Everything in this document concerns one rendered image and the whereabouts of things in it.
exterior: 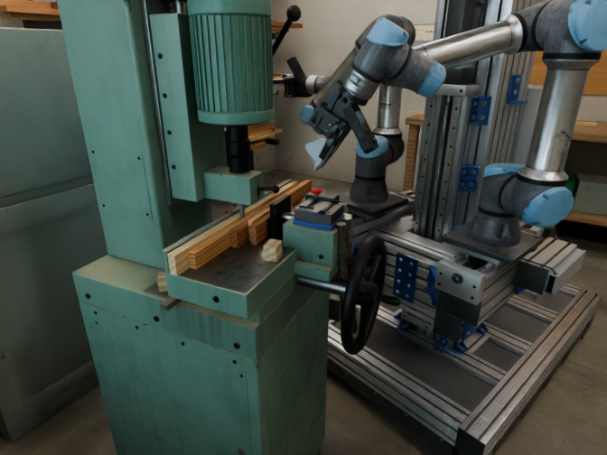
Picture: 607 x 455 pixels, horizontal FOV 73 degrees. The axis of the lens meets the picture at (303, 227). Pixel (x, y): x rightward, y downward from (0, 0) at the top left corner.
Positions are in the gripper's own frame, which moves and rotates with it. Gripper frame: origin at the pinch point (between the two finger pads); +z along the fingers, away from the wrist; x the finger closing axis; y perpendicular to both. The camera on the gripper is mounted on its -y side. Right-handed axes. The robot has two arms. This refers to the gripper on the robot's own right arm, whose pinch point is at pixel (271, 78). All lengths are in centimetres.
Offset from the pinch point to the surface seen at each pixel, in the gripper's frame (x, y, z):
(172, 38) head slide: -87, -25, -42
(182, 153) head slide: -90, 0, -41
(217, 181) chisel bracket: -87, 7, -47
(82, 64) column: -95, -21, -18
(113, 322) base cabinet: -113, 41, -26
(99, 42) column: -93, -25, -25
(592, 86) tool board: 238, 46, -121
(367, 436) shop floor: -64, 116, -77
